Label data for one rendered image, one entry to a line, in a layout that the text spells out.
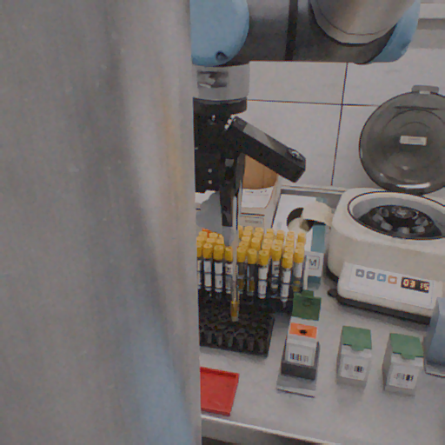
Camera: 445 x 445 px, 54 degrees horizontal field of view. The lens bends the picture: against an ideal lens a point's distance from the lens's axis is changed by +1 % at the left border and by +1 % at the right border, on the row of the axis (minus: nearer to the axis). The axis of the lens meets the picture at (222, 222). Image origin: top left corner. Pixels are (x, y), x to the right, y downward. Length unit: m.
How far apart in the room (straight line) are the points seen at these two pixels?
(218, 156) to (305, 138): 0.57
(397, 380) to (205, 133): 0.42
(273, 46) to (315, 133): 0.68
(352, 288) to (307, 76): 0.50
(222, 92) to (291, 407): 0.42
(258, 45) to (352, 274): 0.50
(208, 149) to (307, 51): 0.20
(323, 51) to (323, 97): 0.65
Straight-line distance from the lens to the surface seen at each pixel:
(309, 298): 0.64
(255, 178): 1.07
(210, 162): 0.56
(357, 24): 0.36
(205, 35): 0.40
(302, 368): 0.66
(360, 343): 0.66
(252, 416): 0.64
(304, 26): 0.42
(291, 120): 1.09
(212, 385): 0.67
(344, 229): 0.82
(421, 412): 0.69
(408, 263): 0.82
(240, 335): 0.71
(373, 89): 1.08
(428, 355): 0.74
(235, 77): 0.54
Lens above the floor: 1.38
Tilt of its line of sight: 28 degrees down
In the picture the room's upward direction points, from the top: straight up
